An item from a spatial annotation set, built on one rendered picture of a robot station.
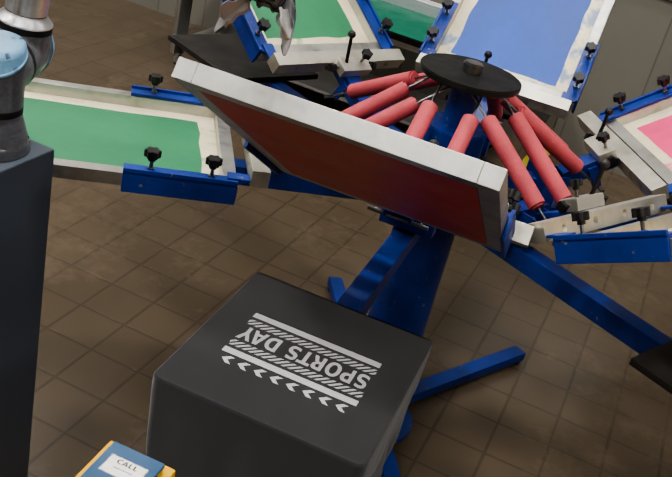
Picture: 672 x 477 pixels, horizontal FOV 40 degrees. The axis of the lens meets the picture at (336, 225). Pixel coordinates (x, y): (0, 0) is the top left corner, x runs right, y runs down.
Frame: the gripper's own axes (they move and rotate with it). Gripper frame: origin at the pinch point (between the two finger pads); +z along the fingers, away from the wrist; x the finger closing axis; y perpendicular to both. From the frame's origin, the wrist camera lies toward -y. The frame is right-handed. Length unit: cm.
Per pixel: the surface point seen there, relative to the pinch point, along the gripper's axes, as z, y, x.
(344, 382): 55, -22, 38
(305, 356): 53, -25, 28
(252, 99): 13.7, 22.7, 13.2
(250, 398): 63, -9, 24
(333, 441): 64, -7, 42
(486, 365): 42, -211, 59
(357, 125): 12.0, 22.8, 31.5
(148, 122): 11, -91, -58
